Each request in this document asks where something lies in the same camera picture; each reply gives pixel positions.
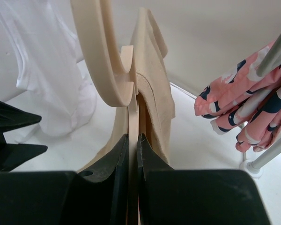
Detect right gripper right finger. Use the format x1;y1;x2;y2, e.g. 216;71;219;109
137;134;270;225

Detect white garment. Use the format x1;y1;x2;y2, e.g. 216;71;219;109
0;0;96;137

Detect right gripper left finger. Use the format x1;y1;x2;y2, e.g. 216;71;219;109
0;134;129;225

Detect clothes rack frame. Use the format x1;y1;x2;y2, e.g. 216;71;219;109
168;79;281;180

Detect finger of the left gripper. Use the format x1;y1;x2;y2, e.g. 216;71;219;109
0;135;48;172
0;101;42;131

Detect grey hanger right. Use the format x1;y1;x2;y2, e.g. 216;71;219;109
239;34;281;121

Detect beige t shirt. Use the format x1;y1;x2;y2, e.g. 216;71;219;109
77;7;177;174

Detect pink patterned garment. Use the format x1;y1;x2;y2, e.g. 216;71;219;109
194;42;281;152

